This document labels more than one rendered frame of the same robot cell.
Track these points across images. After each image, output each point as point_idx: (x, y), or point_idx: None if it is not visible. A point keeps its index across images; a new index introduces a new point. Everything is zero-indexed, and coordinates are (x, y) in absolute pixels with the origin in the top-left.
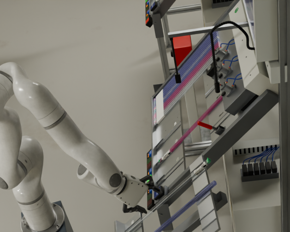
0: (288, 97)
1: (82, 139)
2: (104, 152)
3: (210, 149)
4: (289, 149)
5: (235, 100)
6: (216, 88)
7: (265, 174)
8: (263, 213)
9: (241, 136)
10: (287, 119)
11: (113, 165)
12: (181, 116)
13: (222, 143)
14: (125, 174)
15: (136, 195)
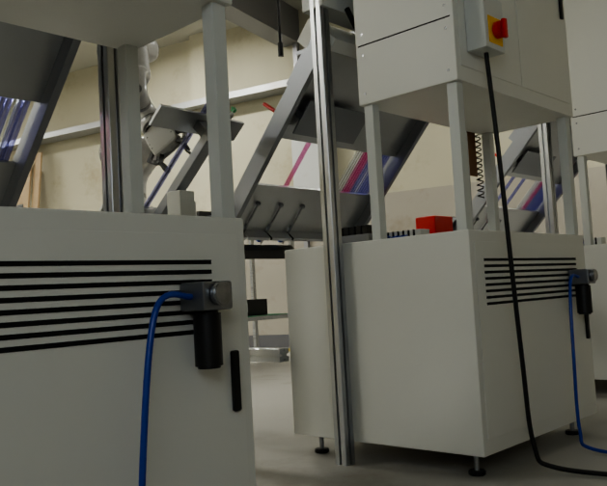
0: (317, 29)
1: (141, 66)
2: (145, 70)
3: (263, 133)
4: (323, 116)
5: (294, 67)
6: (278, 49)
7: (354, 235)
8: (314, 259)
9: (289, 110)
10: (318, 65)
11: (141, 78)
12: (317, 189)
13: (274, 122)
14: None
15: (161, 139)
